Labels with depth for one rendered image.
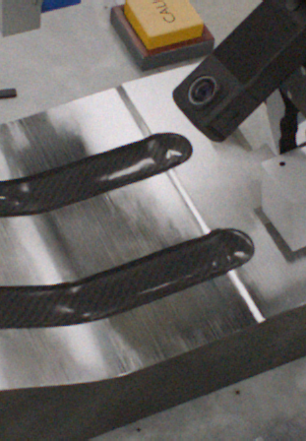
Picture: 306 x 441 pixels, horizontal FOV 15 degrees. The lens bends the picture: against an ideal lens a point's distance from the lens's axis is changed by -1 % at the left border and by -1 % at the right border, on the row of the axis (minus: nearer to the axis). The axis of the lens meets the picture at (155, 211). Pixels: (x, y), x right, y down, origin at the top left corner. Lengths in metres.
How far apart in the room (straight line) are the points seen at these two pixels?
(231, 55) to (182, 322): 0.21
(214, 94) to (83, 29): 0.44
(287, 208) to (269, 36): 0.16
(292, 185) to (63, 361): 0.21
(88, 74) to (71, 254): 0.29
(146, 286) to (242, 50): 0.21
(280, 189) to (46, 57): 0.37
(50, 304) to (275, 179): 0.19
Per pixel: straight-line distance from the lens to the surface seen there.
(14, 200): 0.92
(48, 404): 0.82
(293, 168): 0.88
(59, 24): 1.18
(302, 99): 0.79
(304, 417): 0.86
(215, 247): 0.90
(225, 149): 1.00
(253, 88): 0.75
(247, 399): 0.93
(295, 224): 0.87
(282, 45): 0.75
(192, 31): 1.15
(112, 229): 0.90
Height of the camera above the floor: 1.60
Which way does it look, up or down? 51 degrees down
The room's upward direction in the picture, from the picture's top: 8 degrees clockwise
